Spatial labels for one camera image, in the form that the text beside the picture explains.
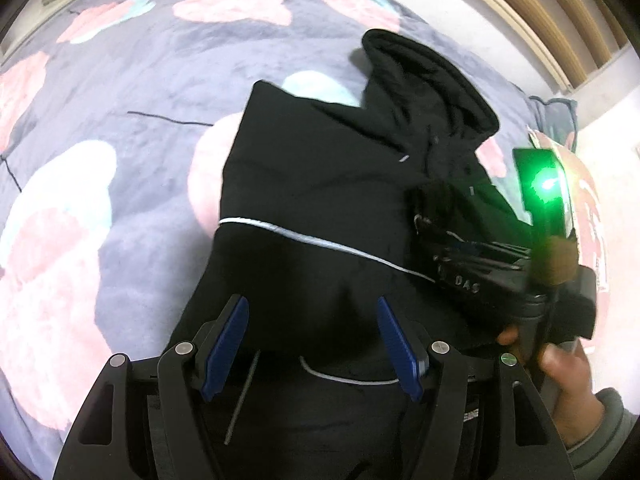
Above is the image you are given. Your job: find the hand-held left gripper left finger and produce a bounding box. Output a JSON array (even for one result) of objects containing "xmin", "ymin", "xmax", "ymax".
[{"xmin": 52, "ymin": 295, "xmax": 251, "ymax": 480}]

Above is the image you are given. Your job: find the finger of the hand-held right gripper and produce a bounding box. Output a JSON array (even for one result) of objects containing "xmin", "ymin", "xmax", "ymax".
[{"xmin": 409, "ymin": 180, "xmax": 483, "ymax": 266}]

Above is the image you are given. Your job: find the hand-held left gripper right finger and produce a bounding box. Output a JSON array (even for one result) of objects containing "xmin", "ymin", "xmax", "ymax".
[{"xmin": 376, "ymin": 296, "xmax": 576, "ymax": 480}]

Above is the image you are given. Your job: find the black jacket with white piping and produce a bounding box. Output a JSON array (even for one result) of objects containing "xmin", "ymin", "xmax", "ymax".
[{"xmin": 170, "ymin": 29, "xmax": 551, "ymax": 480}]

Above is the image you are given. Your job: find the person's right forearm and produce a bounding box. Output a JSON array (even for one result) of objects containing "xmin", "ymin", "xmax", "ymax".
[{"xmin": 565, "ymin": 387, "xmax": 640, "ymax": 480}]

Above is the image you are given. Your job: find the person's right hand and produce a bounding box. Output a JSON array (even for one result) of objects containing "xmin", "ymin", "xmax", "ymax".
[{"xmin": 497, "ymin": 327, "xmax": 601, "ymax": 448}]

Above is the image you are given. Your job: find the pink pillow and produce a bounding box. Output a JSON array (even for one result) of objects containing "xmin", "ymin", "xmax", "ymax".
[{"xmin": 525, "ymin": 130, "xmax": 613, "ymax": 293}]

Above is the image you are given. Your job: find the grey pillow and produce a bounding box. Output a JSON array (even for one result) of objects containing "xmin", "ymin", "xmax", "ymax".
[{"xmin": 527, "ymin": 94, "xmax": 579, "ymax": 153}]

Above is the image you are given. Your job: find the wooden headboard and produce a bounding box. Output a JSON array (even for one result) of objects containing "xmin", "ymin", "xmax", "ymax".
[{"xmin": 442, "ymin": 0, "xmax": 632, "ymax": 92}]

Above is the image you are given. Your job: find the grey blanket with pink print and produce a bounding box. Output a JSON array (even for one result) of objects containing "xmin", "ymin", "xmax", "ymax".
[{"xmin": 0, "ymin": 0, "xmax": 583, "ymax": 461}]

